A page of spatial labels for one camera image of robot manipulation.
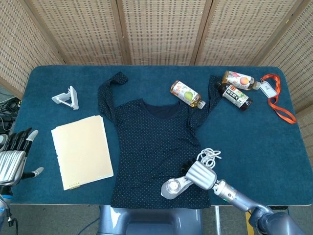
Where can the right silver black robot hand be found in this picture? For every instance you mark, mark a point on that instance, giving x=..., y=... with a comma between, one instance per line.
x=201, y=175

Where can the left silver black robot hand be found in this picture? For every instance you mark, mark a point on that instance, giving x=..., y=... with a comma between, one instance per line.
x=11, y=164

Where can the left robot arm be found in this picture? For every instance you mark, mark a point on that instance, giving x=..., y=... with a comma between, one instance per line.
x=5, y=195

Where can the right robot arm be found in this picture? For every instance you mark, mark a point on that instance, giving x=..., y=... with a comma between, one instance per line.
x=244, y=202

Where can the dark blue dotted shirt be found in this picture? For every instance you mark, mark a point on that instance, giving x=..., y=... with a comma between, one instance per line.
x=151, y=142

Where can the white table leg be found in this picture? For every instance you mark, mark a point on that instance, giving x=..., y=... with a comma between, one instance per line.
x=217, y=220

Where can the teal felt table cover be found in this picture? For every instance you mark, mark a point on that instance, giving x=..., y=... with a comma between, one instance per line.
x=256, y=147

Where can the beige file folder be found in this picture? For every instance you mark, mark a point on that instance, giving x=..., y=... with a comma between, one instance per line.
x=82, y=151

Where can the grey blue robot torso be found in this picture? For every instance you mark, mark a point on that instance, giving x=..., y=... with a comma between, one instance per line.
x=146, y=221

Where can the tea bottle green apple label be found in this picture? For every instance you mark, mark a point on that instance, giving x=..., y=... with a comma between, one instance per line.
x=185, y=94

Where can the dark tea bottle black label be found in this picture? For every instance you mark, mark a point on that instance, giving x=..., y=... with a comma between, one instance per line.
x=234, y=96

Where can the black power strip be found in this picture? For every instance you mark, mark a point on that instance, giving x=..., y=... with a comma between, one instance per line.
x=281, y=208

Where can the white folding phone stand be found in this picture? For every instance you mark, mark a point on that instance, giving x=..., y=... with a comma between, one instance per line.
x=73, y=98

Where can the tea bottle peach label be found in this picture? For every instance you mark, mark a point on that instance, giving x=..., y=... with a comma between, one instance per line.
x=238, y=79

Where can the clear badge card holder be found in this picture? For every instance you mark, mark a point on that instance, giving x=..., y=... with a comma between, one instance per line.
x=266, y=88

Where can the woven folding screen panel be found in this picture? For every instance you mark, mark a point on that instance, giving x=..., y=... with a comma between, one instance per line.
x=296, y=49
x=80, y=29
x=163, y=29
x=19, y=49
x=244, y=29

